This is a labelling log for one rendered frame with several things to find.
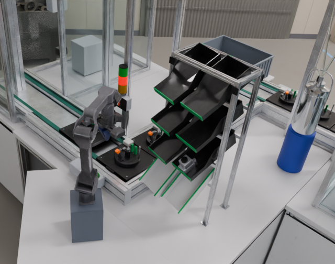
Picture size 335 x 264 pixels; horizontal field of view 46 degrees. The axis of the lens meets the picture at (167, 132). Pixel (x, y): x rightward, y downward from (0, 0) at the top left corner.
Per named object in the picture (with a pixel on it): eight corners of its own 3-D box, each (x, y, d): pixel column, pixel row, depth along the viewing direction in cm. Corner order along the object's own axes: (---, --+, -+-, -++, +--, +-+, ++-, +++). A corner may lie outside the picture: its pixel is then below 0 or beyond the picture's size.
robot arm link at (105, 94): (92, 141, 152) (92, 118, 147) (72, 136, 153) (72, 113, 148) (118, 108, 177) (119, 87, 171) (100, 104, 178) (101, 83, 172)
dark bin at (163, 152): (165, 165, 180) (161, 155, 175) (148, 150, 188) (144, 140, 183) (210, 128, 187) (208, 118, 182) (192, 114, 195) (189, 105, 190)
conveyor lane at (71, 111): (126, 195, 208) (127, 180, 202) (35, 124, 250) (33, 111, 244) (163, 171, 226) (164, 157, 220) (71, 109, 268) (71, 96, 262)
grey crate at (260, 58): (246, 89, 370) (252, 67, 356) (194, 65, 401) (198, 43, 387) (269, 76, 397) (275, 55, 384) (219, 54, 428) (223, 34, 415)
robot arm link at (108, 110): (110, 105, 168) (117, 95, 176) (97, 102, 169) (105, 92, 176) (109, 119, 172) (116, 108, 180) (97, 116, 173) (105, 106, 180)
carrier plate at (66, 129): (85, 151, 219) (85, 147, 218) (58, 131, 231) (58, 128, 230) (117, 134, 235) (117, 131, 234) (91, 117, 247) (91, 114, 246)
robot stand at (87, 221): (71, 243, 179) (70, 212, 168) (71, 219, 190) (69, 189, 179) (103, 240, 183) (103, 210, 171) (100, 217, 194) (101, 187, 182)
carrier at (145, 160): (126, 183, 202) (127, 164, 195) (96, 160, 214) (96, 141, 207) (158, 163, 218) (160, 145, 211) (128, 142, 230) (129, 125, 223)
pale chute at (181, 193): (182, 215, 183) (178, 213, 179) (165, 198, 191) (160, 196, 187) (220, 168, 182) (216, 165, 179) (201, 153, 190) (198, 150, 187)
